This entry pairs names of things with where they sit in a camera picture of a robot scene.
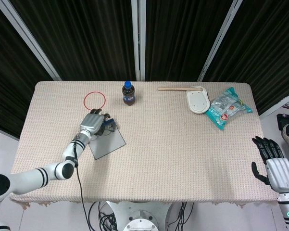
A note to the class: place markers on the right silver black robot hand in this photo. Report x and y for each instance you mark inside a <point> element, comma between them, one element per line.
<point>282,173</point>

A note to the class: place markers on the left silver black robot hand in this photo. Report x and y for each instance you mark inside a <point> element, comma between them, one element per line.
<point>91,122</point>

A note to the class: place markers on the thin-framed eyeglasses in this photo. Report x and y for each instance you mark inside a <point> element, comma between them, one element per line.
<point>110,131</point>

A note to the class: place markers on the blue pencil case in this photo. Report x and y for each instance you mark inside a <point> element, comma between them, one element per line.
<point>108,145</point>

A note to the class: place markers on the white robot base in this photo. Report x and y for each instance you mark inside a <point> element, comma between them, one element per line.
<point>141,216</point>

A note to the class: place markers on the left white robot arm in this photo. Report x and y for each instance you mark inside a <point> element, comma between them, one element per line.
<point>26,179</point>

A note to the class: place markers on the cola bottle with blue cap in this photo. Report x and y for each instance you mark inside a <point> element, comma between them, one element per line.
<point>129,96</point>

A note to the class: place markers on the black curtain panel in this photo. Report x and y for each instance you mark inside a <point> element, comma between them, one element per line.
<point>182,41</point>
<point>81,41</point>
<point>267,48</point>
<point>7,79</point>

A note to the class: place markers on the teal snack bag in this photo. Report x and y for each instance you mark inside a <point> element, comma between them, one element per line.
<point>227,109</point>

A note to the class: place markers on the beige woven tablecloth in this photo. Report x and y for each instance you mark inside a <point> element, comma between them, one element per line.
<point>173,156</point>

